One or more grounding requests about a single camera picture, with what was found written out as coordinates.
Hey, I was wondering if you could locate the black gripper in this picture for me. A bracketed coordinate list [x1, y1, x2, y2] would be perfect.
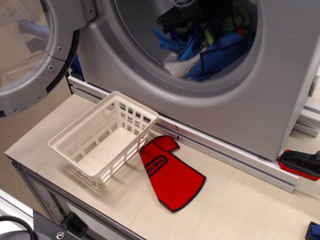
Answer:
[156, 0, 234, 34]

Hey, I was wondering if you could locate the green felt shirt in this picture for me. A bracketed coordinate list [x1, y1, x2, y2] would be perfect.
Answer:
[200, 6, 250, 48]

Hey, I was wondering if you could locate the blue felt garment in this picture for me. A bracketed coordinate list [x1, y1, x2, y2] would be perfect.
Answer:
[184, 31, 256, 82]

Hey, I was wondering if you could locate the small red felt garment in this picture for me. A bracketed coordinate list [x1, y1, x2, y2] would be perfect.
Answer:
[235, 26, 247, 36]

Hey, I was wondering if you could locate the white cloth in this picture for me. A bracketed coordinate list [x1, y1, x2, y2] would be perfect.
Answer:
[164, 53, 200, 78]

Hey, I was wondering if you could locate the white plastic laundry basket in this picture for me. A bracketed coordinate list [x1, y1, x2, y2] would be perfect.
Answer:
[48, 91, 159, 185]

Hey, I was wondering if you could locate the blue cloth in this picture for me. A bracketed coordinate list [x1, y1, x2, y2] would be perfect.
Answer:
[152, 27, 204, 62]

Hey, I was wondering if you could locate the grey toy washing machine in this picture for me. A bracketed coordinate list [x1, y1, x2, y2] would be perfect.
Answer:
[78, 0, 320, 160]

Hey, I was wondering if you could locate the grey round machine door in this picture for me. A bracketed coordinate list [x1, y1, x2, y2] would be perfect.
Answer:
[0, 0, 96, 118]

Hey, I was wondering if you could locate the red felt dress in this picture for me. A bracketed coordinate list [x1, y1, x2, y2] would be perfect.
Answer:
[139, 135, 206, 213]

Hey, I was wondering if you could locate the blue clamp behind door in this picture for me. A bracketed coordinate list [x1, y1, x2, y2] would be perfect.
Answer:
[18, 19, 83, 77]

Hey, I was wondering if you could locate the red and black clamp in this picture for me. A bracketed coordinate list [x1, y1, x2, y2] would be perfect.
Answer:
[278, 150, 320, 181]

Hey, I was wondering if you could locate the blue clamp at corner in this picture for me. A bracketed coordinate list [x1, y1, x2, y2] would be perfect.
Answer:
[304, 221, 320, 240]

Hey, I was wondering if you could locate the aluminium extrusion rail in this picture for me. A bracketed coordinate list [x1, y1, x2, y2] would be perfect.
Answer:
[67, 76, 320, 193]

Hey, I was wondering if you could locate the aluminium table frame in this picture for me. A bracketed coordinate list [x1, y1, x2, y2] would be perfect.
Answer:
[10, 158, 144, 240]

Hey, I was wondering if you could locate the black bracket with bolt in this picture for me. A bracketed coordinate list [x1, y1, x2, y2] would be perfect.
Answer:
[33, 210, 89, 240]

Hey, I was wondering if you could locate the black braided cable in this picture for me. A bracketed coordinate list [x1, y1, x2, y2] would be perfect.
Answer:
[0, 214, 36, 240]

